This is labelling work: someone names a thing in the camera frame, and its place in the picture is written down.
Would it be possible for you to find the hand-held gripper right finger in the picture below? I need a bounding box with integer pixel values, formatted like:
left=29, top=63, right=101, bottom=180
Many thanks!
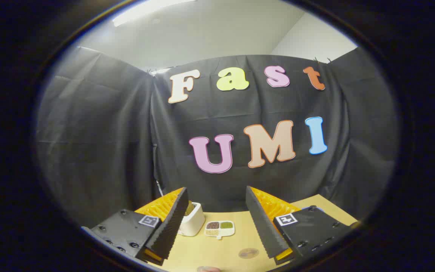
left=245, top=185, right=355, bottom=265

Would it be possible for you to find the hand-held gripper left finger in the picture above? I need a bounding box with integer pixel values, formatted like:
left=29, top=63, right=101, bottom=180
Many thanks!
left=81, top=187, right=189, bottom=266

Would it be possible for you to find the white square pot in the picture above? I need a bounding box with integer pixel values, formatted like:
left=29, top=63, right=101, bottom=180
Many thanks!
left=177, top=202, right=206, bottom=237

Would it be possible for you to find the small white divided dish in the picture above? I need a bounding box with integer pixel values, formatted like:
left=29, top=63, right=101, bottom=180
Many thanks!
left=204, top=220, right=236, bottom=240

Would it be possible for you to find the wooden table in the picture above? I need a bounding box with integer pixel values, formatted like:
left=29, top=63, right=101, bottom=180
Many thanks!
left=153, top=194, right=359, bottom=272

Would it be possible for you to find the black backdrop cloth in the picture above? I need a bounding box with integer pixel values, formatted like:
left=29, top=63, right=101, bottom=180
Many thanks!
left=35, top=46, right=400, bottom=229

